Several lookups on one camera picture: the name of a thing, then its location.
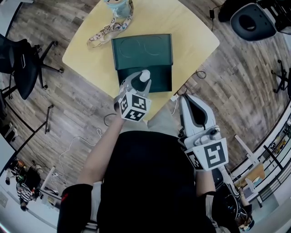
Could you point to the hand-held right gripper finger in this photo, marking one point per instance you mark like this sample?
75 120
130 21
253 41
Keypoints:
209 113
185 118

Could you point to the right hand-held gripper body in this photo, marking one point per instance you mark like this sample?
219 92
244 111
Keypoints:
213 154

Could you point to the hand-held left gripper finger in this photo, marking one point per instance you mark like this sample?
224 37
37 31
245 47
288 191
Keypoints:
128 80
148 87

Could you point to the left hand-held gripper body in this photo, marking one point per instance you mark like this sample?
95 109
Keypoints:
136 103

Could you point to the dark teal box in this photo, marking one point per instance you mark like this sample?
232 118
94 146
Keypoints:
141 54

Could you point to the person's left forearm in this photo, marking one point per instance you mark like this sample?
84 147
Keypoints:
102 154

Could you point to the person's right forearm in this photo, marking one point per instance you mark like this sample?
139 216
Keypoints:
204 182

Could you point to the person's beige trousers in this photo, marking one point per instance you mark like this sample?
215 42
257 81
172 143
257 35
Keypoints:
163 123

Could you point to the white power strip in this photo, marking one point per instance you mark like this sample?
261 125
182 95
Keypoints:
174 98

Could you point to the black bag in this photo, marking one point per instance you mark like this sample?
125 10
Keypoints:
227 200

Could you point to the black metal railing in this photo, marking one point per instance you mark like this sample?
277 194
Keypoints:
272 157

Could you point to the person's black shirt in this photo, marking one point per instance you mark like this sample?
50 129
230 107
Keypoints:
147 182

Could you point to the black chair base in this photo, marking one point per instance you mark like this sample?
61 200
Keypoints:
283 79

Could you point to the black metal table leg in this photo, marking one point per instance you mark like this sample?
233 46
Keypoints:
48 118

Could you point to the black power adapter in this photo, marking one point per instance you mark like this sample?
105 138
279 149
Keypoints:
212 13

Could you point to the black mesh office chair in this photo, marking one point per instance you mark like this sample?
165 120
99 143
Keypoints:
27 75

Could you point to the white desk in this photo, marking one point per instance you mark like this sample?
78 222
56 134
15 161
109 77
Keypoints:
46 179

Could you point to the white desk frame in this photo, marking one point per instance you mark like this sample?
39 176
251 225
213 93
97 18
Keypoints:
247 150

